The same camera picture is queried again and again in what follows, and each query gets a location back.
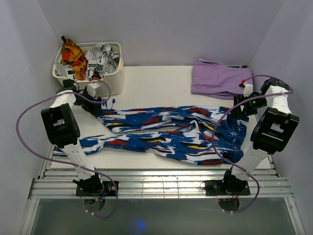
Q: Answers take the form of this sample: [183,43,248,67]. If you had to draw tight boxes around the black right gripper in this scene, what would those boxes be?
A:
[229,94,268,119]

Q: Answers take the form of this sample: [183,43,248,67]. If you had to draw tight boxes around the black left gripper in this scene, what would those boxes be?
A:
[73,88,103,116]

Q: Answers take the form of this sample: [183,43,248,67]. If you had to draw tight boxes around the blue white red patterned trousers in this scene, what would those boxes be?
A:
[52,105,250,166]

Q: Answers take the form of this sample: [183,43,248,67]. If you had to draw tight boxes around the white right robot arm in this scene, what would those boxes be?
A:
[221,77,299,194]

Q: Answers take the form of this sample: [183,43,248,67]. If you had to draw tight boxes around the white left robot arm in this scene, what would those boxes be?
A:
[41,79,104,196]

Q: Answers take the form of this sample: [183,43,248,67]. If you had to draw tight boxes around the folded purple trousers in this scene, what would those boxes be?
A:
[191,58,252,100]

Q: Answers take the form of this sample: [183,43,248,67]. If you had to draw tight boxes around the black white newsprint trousers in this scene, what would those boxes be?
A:
[54,43,120,81]

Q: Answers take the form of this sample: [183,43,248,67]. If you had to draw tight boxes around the orange camouflage trousers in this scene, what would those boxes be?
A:
[61,36,88,81]

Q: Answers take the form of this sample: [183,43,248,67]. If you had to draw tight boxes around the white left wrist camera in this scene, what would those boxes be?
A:
[87,83,101,97]

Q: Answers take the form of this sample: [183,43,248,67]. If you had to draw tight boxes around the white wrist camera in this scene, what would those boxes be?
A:
[87,83,101,97]
[239,80,253,97]

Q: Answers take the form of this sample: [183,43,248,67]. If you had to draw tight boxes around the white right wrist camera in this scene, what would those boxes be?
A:
[239,80,253,97]

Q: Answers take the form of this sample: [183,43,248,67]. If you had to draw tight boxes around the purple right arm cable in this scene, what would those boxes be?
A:
[197,74,294,213]

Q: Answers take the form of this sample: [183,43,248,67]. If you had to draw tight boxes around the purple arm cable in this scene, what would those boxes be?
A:
[197,74,294,213]
[16,78,119,219]

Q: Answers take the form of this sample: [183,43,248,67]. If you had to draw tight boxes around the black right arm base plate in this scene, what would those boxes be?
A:
[200,180,250,196]

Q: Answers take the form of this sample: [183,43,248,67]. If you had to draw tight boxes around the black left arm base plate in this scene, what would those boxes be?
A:
[75,181,119,197]

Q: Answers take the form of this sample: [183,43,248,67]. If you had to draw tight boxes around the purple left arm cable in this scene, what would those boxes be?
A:
[16,78,119,219]

